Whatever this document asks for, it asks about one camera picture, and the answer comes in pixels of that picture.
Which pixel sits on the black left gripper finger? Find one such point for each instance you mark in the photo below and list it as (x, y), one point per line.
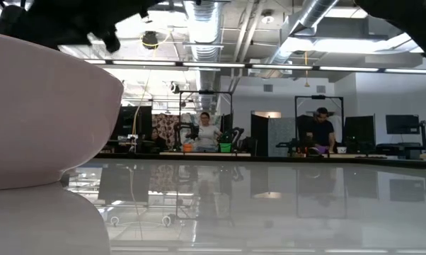
(112, 43)

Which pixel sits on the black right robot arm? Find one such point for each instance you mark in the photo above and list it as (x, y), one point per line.
(411, 21)

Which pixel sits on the background black robot arm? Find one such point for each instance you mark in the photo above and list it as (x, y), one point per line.
(238, 132)
(190, 129)

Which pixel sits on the black computer monitor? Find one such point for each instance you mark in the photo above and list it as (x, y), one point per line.
(359, 134)
(135, 122)
(402, 124)

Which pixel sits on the large off-white bowl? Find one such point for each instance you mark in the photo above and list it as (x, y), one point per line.
(39, 117)

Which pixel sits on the patterned cloth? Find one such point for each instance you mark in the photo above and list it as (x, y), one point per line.
(165, 127)

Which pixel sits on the long ceiling light strip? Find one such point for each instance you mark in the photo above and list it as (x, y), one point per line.
(213, 64)

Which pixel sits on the seated person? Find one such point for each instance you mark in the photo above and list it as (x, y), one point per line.
(157, 141)

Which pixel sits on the orange bucket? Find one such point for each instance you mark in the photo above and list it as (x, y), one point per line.
(187, 148)

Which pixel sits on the standing person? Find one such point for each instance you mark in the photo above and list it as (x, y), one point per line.
(208, 136)

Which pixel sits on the green bucket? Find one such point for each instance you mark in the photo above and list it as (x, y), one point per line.
(225, 147)

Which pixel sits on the black partition panel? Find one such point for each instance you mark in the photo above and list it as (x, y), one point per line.
(259, 136)

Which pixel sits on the grey partition panel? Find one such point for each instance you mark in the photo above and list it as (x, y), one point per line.
(282, 136)

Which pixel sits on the person bent over table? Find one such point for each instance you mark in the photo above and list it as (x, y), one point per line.
(322, 132)

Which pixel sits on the black round ceiling camera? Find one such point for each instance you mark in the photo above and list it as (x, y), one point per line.
(150, 39)

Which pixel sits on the large silver ventilation duct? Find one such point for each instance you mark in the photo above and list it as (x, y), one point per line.
(203, 35)

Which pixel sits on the black rig frame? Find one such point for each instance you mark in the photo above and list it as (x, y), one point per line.
(319, 96)
(206, 92)

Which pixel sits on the slanted silver ventilation duct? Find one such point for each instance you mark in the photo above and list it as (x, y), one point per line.
(305, 17)

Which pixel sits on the black metal table frame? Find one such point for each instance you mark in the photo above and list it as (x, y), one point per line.
(305, 160)

